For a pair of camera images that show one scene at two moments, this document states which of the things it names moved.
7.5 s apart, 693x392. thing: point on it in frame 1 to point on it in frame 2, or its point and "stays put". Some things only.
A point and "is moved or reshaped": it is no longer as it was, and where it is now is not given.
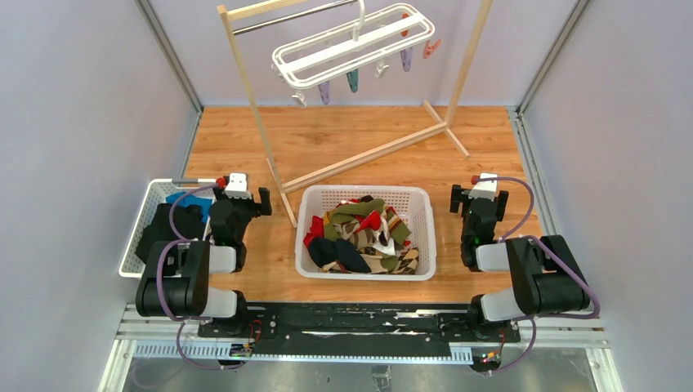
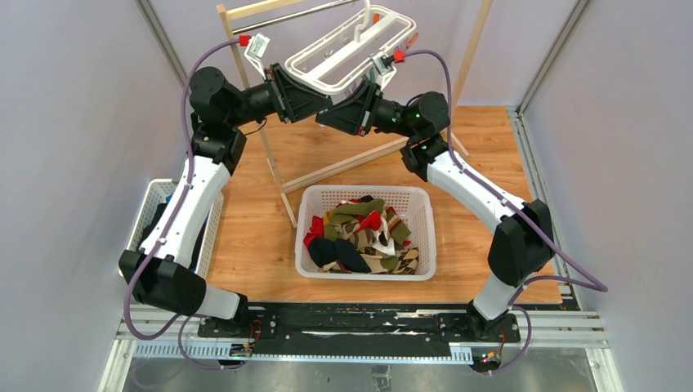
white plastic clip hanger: x=370 y=35 is moved or reshaped
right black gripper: x=460 y=195 to x=355 y=114
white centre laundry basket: x=412 y=203 stays put
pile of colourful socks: x=361 y=235 stays put
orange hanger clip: x=430 y=48 to x=409 y=42
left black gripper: x=258 y=209 to x=293 y=100
